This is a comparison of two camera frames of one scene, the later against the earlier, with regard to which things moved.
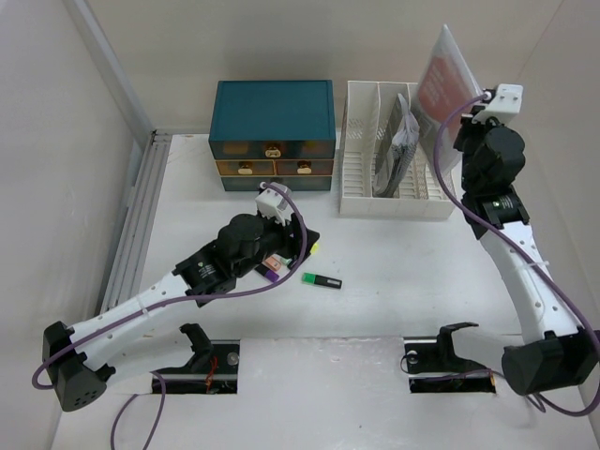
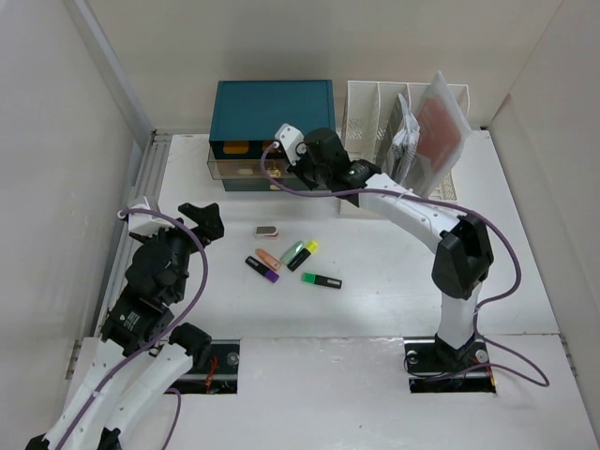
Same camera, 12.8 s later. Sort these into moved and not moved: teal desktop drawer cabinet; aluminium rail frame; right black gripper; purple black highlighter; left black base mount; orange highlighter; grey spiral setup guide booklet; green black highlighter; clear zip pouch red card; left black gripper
Moved: right black gripper; left black gripper; clear zip pouch red card
Not moved: teal desktop drawer cabinet; aluminium rail frame; purple black highlighter; left black base mount; orange highlighter; grey spiral setup guide booklet; green black highlighter
